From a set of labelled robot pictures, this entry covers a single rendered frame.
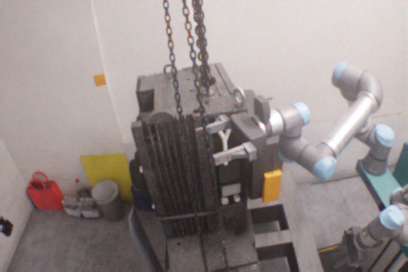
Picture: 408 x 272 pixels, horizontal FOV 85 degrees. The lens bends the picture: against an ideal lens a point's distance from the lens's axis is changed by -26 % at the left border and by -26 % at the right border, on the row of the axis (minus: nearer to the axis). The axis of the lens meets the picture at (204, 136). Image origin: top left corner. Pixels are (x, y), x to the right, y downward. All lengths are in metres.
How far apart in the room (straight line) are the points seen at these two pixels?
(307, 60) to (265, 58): 0.37
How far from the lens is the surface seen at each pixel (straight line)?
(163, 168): 1.21
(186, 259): 1.47
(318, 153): 0.86
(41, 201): 3.40
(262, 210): 2.01
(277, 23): 2.25
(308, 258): 1.76
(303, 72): 2.45
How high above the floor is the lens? 2.16
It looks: 35 degrees down
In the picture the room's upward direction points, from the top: 7 degrees counter-clockwise
